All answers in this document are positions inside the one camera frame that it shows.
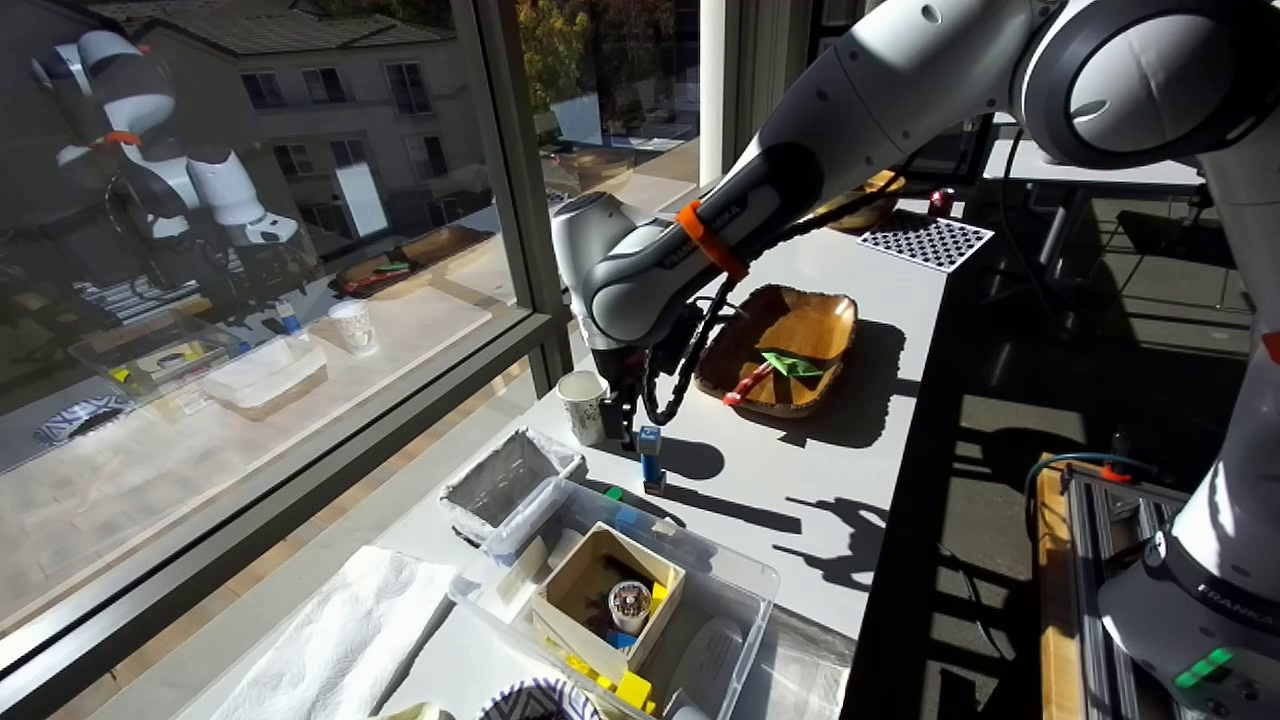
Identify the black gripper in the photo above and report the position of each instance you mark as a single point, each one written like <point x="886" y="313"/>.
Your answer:
<point x="630" y="381"/>

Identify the blue cylinder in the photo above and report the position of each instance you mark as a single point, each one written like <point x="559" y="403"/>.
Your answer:
<point x="649" y="469"/>

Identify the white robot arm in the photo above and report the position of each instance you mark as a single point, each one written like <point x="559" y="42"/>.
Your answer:
<point x="1095" y="84"/>

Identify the paper cup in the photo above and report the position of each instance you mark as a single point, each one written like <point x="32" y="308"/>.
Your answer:
<point x="583" y="397"/>

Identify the red snack packet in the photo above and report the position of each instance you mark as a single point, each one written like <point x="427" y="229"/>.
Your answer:
<point x="742" y="390"/>

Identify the large wooden tray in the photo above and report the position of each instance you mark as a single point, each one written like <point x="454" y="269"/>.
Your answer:
<point x="814" y="324"/>

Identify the green packet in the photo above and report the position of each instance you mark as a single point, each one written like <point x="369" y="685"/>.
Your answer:
<point x="793" y="366"/>

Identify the small clear container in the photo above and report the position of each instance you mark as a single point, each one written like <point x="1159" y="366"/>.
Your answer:
<point x="495" y="503"/>

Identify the clear plastic bin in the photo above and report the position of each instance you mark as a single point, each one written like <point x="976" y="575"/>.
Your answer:
<point x="708" y="647"/>

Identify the wooden box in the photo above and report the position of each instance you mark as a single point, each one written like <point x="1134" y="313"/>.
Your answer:
<point x="604" y="601"/>

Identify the wooden bowl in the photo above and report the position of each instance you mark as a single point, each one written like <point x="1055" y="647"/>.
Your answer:
<point x="872" y="201"/>

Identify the patterned cupcake liner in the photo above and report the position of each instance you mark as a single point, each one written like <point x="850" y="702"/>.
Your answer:
<point x="542" y="702"/>

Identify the checkerboard calibration sheet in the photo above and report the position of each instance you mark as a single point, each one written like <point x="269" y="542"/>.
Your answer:
<point x="937" y="244"/>

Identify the white plastic bag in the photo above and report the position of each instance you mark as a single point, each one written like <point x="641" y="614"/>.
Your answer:
<point x="346" y="647"/>

